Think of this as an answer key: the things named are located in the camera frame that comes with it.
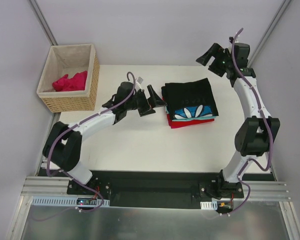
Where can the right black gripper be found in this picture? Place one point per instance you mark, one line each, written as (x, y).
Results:
(217, 62)

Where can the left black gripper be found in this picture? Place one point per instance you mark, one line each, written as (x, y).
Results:
(145, 103)

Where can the red t shirt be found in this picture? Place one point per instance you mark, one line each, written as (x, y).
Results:
(181, 124)

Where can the black t shirt with flower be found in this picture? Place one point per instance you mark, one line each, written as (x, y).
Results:
(188, 94)

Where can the teal t shirt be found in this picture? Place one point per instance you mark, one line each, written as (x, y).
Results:
(186, 114)

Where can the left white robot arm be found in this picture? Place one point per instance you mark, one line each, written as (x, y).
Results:
(64, 142)

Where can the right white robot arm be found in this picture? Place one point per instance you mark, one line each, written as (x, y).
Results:
(258, 132)

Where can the magenta t shirt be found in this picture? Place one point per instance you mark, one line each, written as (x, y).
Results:
(66, 84)

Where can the wicker basket with liner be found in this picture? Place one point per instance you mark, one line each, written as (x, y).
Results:
(69, 60)

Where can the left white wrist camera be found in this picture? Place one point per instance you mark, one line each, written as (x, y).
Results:
(139, 82)

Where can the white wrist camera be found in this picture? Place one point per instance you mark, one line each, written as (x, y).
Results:
(139, 82)
(232, 40)

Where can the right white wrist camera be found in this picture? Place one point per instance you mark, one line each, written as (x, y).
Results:
(232, 40)

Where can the right corner aluminium post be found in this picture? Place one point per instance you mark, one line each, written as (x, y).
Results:
(283, 7)

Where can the corner aluminium post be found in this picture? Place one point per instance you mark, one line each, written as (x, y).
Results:
(283, 7)
(42, 22)

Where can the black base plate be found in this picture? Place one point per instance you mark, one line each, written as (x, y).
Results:
(160, 190)

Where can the right grey cable duct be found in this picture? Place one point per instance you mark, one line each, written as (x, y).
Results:
(216, 205)

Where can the grey cable duct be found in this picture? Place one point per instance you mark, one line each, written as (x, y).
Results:
(216, 205)
(82, 202)

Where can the left corner aluminium post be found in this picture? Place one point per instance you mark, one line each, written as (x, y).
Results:
(42, 22)

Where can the aluminium rail frame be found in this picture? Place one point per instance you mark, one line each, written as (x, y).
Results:
(263, 191)

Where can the left grey cable duct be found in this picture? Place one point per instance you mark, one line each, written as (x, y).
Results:
(82, 202)

